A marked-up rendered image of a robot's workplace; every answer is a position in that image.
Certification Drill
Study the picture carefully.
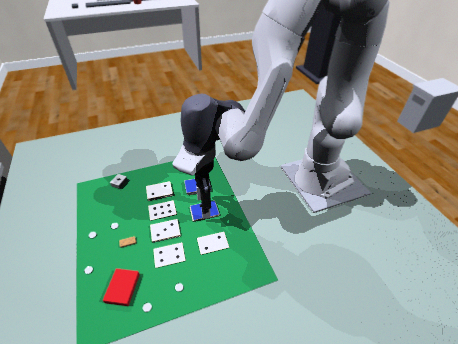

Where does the red rectangular tile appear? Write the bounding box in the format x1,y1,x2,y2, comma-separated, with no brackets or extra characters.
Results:
103,269,140,307

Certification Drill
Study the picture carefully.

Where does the green felt table mat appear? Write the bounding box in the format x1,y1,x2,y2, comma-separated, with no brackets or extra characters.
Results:
77,157,278,344

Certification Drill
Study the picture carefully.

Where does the blue card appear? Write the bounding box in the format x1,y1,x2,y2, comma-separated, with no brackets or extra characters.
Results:
184,179,197,193
190,200,219,221

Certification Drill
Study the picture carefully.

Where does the tan wooden bar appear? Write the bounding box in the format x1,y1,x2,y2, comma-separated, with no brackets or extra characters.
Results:
119,236,136,248

